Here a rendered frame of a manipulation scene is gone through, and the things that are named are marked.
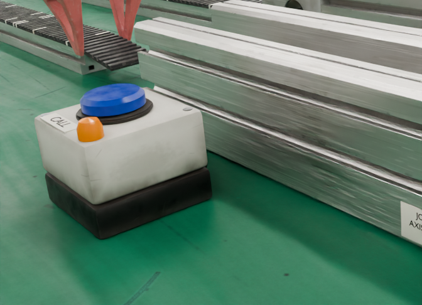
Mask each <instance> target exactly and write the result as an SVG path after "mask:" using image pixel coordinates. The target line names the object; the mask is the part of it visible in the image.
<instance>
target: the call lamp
mask: <svg viewBox="0 0 422 305"><path fill-rule="evenodd" d="M77 136H78V140H79V141H81V142H92V141H97V140H99V139H102V138H103V137H104V129H103V125H102V123H101V122H100V120H99V119H98V118H97V117H85V118H83V119H80V120H79V121H78V125H77Z"/></svg>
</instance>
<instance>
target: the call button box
mask: <svg viewBox="0 0 422 305"><path fill-rule="evenodd" d="M142 89H143V90H144V91H145V96H146V103H145V104H144V105H143V106H142V107H140V108H138V109H136V110H134V111H131V112H127V113H125V114H119V115H111V116H102V117H97V116H90V115H85V114H84V113H82V110H81V106H80V104H78V105H74V106H71V107H67V108H64V109H60V110H56V111H53V112H49V113H44V114H41V115H39V116H38V117H36V118H35V129H36V134H37V138H38V144H39V147H40V152H41V158H42V162H43V167H44V168H45V170H46V171H47V173H46V174H45V179H46V185H47V188H48V194H49V198H50V199H51V201H52V202H54V203H55V204H56V205H57V206H59V207H60V208H61V209H62V210H63V211H65V212H66V213H68V214H69V215H70V216H71V217H72V218H74V219H75V220H76V221H78V222H79V223H80V224H81V225H82V226H84V227H85V228H86V229H87V230H88V231H90V232H91V233H93V234H94V235H95V236H96V237H97V238H99V239H105V238H108V237H111V236H113V235H116V234H118V233H121V232H124V231H126V230H129V229H131V228H134V227H137V226H139V225H142V224H144V223H148V222H150V221H152V220H155V219H157V218H161V217H163V216H165V215H169V214H170V213H174V212H176V211H178V210H182V209H184V208H187V207H189V206H192V205H195V204H197V203H200V202H202V201H205V200H208V199H210V198H211V197H212V186H211V180H210V172H209V170H208V169H207V164H208V159H207V150H206V145H205V135H204V129H203V119H202V114H201V112H200V111H199V110H198V109H196V108H193V107H190V106H189V105H185V104H183V103H181V102H178V101H175V100H173V99H170V98H168V97H165V96H162V95H160V94H157V93H154V92H152V91H150V90H146V89H145V88H142ZM85 117H97V118H98V119H99V120H100V122H101V123H102V125H103V129H104V137H103V138H102V139H99V140H97V141H92V142H81V141H79V140H78V136H77V125H78V121H79V120H80V119H83V118H85Z"/></svg>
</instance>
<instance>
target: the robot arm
mask: <svg viewBox="0 0 422 305"><path fill-rule="evenodd" d="M43 1H44V2H45V4H46V5H47V6H48V8H49V9H50V11H51V12H52V13H53V15H54V16H55V17H56V19H57V20H58V22H59V23H60V24H61V26H62V28H63V30H64V32H65V34H66V36H67V38H68V40H69V42H70V44H71V46H72V48H73V50H74V52H75V54H76V55H78V56H84V31H83V20H82V2H81V0H43ZM140 3H141V0H126V11H125V17H124V0H110V4H111V8H112V12H113V15H114V20H115V22H116V27H117V30H118V33H119V36H121V37H123V38H126V39H127V40H128V41H129V40H130V41H131V37H132V33H133V27H134V21H135V17H136V13H137V11H138V8H139V5H140Z"/></svg>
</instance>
